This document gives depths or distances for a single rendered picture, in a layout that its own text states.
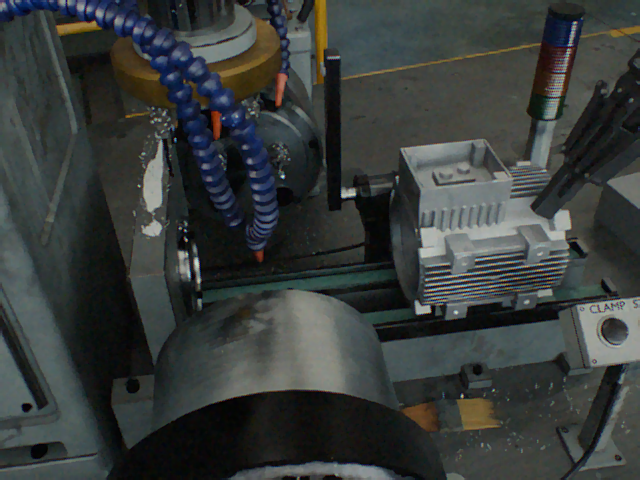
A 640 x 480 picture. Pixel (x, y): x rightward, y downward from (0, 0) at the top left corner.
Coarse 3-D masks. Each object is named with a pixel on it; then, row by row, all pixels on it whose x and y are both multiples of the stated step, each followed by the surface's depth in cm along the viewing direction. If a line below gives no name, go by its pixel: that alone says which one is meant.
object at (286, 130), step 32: (288, 96) 101; (224, 128) 100; (256, 128) 100; (288, 128) 101; (192, 160) 102; (224, 160) 101; (288, 160) 102; (320, 160) 106; (192, 192) 106; (288, 192) 108
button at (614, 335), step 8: (608, 320) 71; (616, 320) 71; (600, 328) 72; (608, 328) 71; (616, 328) 71; (624, 328) 71; (608, 336) 71; (616, 336) 71; (624, 336) 71; (616, 344) 71
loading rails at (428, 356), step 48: (576, 240) 105; (240, 288) 100; (336, 288) 100; (384, 288) 101; (576, 288) 98; (384, 336) 93; (432, 336) 95; (480, 336) 96; (528, 336) 98; (480, 384) 98
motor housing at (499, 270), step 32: (512, 192) 86; (512, 224) 85; (544, 224) 86; (416, 256) 99; (480, 256) 84; (512, 256) 85; (416, 288) 95; (448, 288) 85; (480, 288) 86; (512, 288) 88; (544, 288) 89
